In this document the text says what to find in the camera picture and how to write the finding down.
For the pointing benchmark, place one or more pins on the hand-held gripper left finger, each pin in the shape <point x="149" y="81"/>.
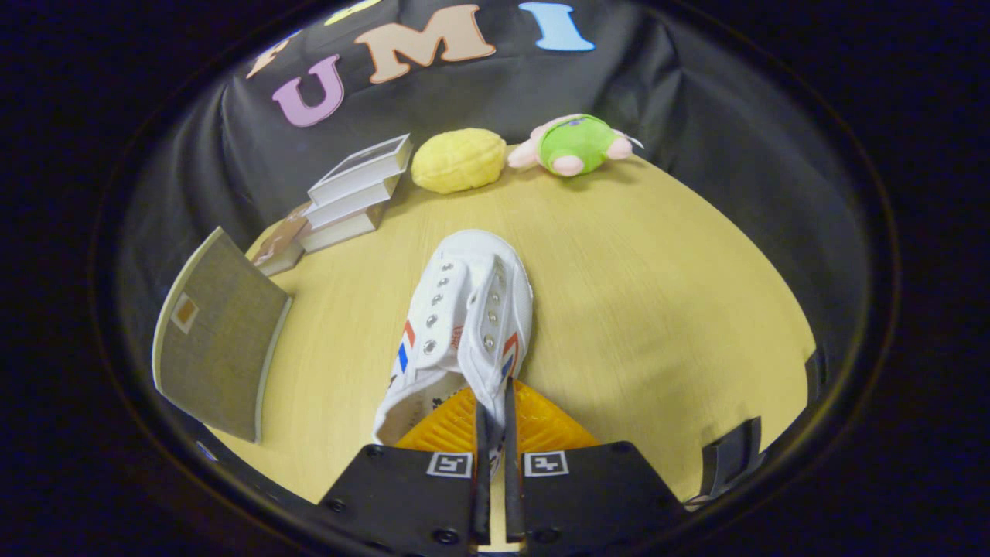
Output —
<point x="481" y="480"/>

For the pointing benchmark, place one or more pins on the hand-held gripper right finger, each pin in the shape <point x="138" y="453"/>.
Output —
<point x="513" y="480"/>

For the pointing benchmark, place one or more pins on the white striped canvas shoe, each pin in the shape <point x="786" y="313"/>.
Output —
<point x="472" y="263"/>

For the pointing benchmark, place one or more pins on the grey fabric storage box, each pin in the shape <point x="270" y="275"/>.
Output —
<point x="220" y="348"/>

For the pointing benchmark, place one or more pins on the thick white book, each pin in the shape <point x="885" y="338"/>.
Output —
<point x="348" y="205"/>

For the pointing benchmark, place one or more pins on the brown cover book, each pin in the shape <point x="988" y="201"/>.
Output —
<point x="278" y="244"/>

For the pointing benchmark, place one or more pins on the yellow plush toy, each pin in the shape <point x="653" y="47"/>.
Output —
<point x="456" y="161"/>

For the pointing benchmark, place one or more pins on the white book with portrait cover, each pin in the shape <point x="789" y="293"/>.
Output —
<point x="360" y="176"/>

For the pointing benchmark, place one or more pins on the pink and green plush toy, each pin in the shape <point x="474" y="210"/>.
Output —
<point x="580" y="143"/>

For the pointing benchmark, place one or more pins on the black backdrop cloth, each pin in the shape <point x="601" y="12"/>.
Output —
<point x="696" y="116"/>

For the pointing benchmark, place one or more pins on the black bracket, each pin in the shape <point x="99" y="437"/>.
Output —
<point x="814" y="377"/>
<point x="731" y="460"/>

